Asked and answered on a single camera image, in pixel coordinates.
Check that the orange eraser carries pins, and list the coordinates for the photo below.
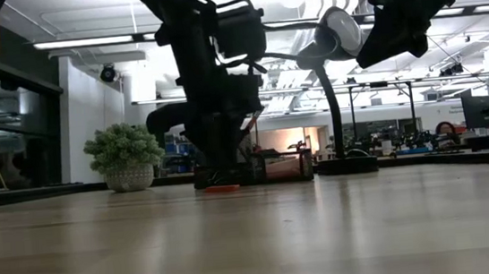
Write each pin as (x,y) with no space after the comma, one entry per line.
(222,188)

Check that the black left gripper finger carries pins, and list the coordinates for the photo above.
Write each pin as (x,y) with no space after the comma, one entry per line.
(229,143)
(166,119)

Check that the blue storage bins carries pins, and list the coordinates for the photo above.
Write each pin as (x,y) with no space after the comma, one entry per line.
(179,157)

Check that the green artificial plant white pot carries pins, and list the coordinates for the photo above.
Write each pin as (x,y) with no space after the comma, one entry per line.
(124,153)

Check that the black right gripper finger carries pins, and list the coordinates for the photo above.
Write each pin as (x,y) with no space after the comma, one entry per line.
(418,46)
(388,37)

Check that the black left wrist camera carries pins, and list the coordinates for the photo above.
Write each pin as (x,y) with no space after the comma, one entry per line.
(241,34)

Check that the person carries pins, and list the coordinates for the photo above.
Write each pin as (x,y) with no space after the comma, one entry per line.
(445,132)

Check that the black metal table frame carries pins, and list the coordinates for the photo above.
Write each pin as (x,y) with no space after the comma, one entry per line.
(453,159)

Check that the black metal background frame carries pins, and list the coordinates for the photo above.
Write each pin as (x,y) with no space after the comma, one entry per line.
(379,84)

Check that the black computer monitor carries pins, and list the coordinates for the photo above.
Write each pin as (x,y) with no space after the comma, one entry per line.
(481,112)

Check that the black gooseneck desk lamp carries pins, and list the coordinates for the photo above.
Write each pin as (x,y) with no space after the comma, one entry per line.
(336,114)

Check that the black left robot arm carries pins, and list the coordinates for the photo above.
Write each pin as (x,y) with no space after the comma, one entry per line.
(178,8)

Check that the black ceiling spotlight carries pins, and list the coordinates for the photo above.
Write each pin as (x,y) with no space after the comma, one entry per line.
(451,69)
(109,73)

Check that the black mesh desk organizer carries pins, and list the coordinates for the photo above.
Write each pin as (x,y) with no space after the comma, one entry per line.
(305,164)

